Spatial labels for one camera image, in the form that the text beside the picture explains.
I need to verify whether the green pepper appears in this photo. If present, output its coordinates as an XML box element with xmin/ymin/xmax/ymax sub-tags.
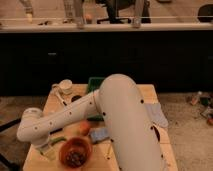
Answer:
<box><xmin>50</xmin><ymin>136</ymin><xmax>67</xmax><ymax>146</ymax></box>

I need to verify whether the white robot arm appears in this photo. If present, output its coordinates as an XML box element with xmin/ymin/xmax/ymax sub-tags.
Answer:
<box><xmin>17</xmin><ymin>74</ymin><xmax>168</xmax><ymax>171</ymax></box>

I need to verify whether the white paper cup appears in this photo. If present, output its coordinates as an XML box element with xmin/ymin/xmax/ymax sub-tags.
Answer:
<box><xmin>59</xmin><ymin>79</ymin><xmax>72</xmax><ymax>95</ymax></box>

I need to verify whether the orange bowl with beads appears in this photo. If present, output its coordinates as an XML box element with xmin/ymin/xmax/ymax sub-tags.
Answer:
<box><xmin>59</xmin><ymin>137</ymin><xmax>92</xmax><ymax>171</ymax></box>

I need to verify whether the black chair base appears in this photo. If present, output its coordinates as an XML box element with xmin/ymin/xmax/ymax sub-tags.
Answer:
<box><xmin>0</xmin><ymin>117</ymin><xmax>22</xmax><ymax>171</ymax></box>

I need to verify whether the blue sponge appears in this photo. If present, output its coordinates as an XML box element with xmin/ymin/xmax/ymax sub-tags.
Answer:
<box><xmin>89</xmin><ymin>128</ymin><xmax>109</xmax><ymax>144</ymax></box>

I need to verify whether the black white marker pen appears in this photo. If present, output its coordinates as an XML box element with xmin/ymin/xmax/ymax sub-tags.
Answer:
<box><xmin>54</xmin><ymin>90</ymin><xmax>67</xmax><ymax>106</ymax></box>

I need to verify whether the green plastic tray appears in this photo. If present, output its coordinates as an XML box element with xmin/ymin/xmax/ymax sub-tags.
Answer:
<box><xmin>87</xmin><ymin>77</ymin><xmax>104</xmax><ymax>121</ymax></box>

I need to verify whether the light blue cloth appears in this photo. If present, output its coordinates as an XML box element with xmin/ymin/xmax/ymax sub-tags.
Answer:
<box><xmin>145</xmin><ymin>103</ymin><xmax>169</xmax><ymax>128</ymax></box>

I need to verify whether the black office chair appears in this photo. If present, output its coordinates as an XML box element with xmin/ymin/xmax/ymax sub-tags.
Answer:
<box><xmin>95</xmin><ymin>0</ymin><xmax>152</xmax><ymax>25</ymax></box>

